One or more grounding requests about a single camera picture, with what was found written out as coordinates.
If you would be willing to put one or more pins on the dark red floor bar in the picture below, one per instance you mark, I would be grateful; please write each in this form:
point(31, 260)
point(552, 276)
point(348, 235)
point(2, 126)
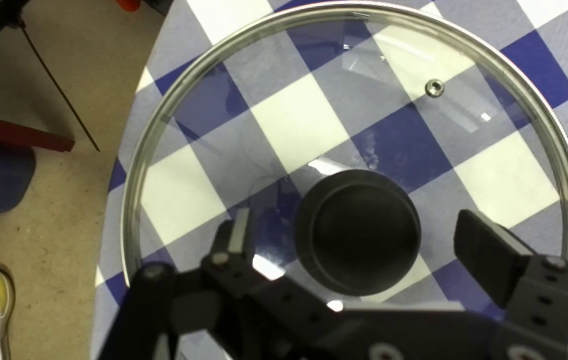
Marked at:
point(16, 133)

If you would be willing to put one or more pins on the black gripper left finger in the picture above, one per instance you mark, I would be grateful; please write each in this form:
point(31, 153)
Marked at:
point(185, 300)

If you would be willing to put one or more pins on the glass lid with black knob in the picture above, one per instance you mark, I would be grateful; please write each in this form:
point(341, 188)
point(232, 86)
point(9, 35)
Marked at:
point(285, 121)

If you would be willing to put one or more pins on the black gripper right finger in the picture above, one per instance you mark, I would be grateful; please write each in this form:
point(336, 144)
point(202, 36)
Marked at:
point(551, 306)

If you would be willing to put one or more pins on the thin black rod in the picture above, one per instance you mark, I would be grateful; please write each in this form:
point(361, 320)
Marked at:
point(57, 86)

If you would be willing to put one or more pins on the blue white checkered tablecloth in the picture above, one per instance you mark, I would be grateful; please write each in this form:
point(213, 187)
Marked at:
point(544, 61)

